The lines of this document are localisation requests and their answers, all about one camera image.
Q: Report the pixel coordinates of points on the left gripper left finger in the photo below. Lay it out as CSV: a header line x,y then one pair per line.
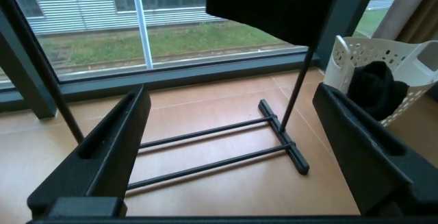
x,y
109,183

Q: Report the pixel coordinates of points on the white laundry basket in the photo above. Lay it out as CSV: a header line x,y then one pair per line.
x,y
407,70

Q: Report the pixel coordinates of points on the beige curtain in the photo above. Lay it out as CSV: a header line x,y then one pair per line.
x,y
400,8

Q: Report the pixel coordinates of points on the black garment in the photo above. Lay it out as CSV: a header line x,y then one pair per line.
x,y
376,90

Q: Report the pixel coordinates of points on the window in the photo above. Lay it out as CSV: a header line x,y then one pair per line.
x,y
27,90

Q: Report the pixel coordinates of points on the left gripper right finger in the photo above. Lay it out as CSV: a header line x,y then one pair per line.
x,y
376,183

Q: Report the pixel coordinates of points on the black clothes rack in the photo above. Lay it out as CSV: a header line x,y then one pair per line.
x,y
284,138

